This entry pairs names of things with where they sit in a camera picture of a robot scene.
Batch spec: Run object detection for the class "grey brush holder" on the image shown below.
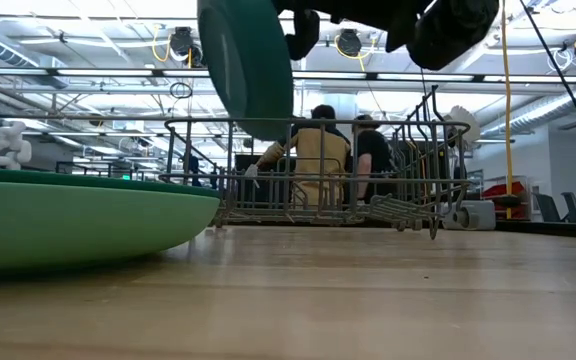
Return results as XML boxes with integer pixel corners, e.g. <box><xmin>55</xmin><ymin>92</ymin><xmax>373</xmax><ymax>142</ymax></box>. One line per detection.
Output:
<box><xmin>441</xmin><ymin>199</ymin><xmax>497</xmax><ymax>232</ymax></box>

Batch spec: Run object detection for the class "grey chair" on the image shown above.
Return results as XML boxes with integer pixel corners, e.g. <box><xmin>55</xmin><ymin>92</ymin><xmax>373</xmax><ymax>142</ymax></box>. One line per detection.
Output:
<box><xmin>560</xmin><ymin>191</ymin><xmax>576</xmax><ymax>224</ymax></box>
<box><xmin>532</xmin><ymin>192</ymin><xmax>562</xmax><ymax>224</ymax></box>

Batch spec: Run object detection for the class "yellow cord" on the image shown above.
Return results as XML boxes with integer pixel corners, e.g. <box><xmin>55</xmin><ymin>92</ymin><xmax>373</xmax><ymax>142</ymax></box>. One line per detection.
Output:
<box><xmin>500</xmin><ymin>0</ymin><xmax>515</xmax><ymax>221</ymax></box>

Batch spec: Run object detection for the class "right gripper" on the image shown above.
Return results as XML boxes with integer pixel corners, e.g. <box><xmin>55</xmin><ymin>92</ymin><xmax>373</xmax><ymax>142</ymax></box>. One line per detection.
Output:
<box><xmin>272</xmin><ymin>0</ymin><xmax>419</xmax><ymax>61</ymax></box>

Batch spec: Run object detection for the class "red container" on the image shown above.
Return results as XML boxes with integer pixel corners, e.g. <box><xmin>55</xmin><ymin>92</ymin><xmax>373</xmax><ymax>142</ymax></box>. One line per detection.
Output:
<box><xmin>481</xmin><ymin>180</ymin><xmax>528</xmax><ymax>221</ymax></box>

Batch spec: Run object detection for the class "light green plate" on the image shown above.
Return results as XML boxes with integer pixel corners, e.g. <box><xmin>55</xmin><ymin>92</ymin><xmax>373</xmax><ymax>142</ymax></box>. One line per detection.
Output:
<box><xmin>0</xmin><ymin>178</ymin><xmax>221</xmax><ymax>275</ymax></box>

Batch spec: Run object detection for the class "person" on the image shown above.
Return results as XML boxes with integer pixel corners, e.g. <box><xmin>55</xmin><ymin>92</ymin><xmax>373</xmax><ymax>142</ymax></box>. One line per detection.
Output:
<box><xmin>255</xmin><ymin>103</ymin><xmax>352</xmax><ymax>209</ymax></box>
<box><xmin>350</xmin><ymin>113</ymin><xmax>395</xmax><ymax>202</ymax></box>

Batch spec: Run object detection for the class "long black cable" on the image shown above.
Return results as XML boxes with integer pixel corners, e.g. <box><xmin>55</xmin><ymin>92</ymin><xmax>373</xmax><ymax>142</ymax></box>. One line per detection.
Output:
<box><xmin>517</xmin><ymin>0</ymin><xmax>576</xmax><ymax>171</ymax></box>

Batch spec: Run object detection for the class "black round weight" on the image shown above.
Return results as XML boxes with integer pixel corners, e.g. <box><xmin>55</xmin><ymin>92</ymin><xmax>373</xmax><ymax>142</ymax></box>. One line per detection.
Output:
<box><xmin>487</xmin><ymin>193</ymin><xmax>525</xmax><ymax>209</ymax></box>

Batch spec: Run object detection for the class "grey wire dish rack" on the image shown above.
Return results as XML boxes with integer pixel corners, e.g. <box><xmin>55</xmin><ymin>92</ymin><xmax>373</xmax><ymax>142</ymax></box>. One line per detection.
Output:
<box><xmin>160</xmin><ymin>84</ymin><xmax>473</xmax><ymax>241</ymax></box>

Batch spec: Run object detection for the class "teal plate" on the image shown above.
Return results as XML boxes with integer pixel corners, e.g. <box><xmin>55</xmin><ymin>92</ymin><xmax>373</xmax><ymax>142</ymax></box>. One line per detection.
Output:
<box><xmin>196</xmin><ymin>0</ymin><xmax>295</xmax><ymax>142</ymax></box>

